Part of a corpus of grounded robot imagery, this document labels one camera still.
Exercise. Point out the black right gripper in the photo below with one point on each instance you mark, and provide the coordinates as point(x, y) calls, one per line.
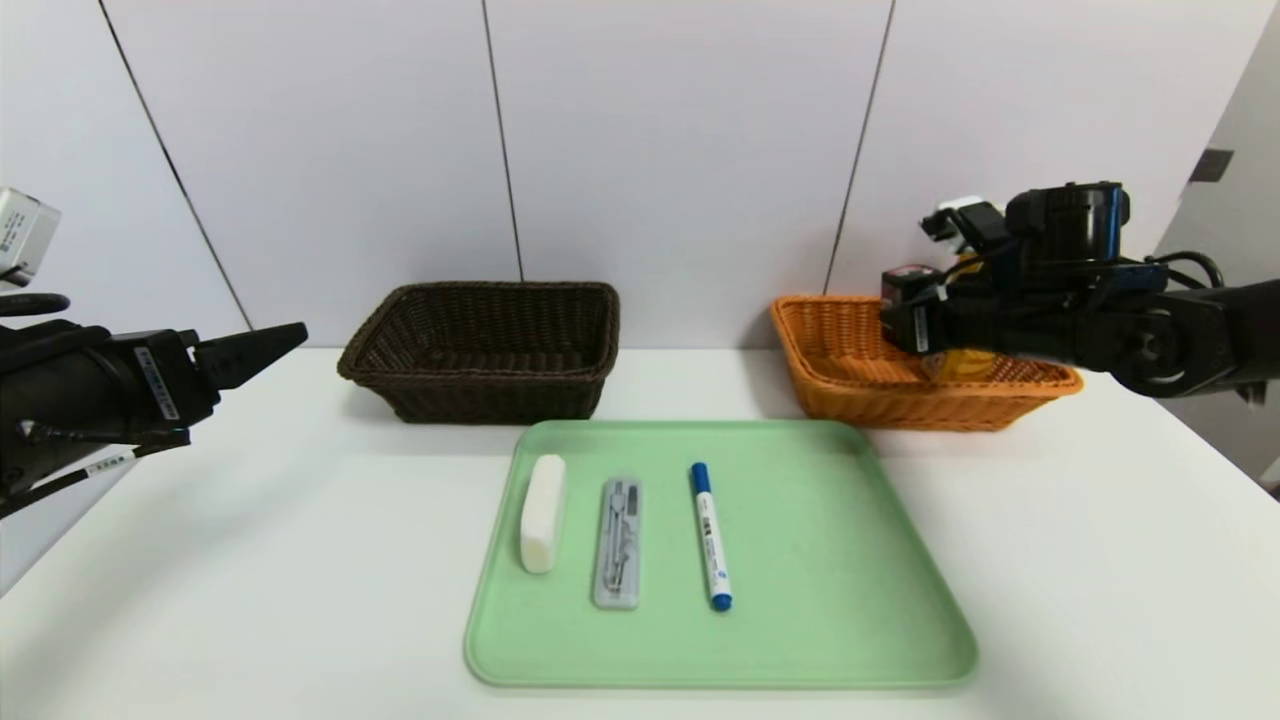
point(912, 321)

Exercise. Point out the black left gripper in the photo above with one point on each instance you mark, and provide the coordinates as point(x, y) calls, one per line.
point(165, 384)

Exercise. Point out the small black snack carton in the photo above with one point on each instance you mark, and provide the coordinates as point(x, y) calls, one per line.
point(908, 280)

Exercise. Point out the tall yellow chip box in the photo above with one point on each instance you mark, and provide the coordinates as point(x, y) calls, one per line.
point(960, 366)

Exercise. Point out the white rectangular eraser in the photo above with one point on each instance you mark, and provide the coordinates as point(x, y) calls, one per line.
point(543, 515)

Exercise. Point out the grey clear compass case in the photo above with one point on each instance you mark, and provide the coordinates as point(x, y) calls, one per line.
point(618, 545)

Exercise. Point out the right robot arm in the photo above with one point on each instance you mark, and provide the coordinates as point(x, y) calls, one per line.
point(1160, 330)

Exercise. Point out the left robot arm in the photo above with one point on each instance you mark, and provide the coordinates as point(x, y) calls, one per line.
point(60, 390)

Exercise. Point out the orange wicker basket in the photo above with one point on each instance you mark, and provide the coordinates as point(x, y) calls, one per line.
point(840, 370)

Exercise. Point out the dark brown wicker basket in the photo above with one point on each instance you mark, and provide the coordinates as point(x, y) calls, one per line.
point(480, 395)

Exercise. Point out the light green plastic tray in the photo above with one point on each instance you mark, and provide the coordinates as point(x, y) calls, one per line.
point(820, 580)

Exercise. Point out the blue white marker pen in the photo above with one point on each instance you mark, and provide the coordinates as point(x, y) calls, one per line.
point(709, 535)

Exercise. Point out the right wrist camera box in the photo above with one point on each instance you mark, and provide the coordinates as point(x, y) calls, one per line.
point(960, 218)

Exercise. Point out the dark wall bracket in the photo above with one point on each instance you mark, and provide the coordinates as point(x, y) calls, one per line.
point(1210, 166)

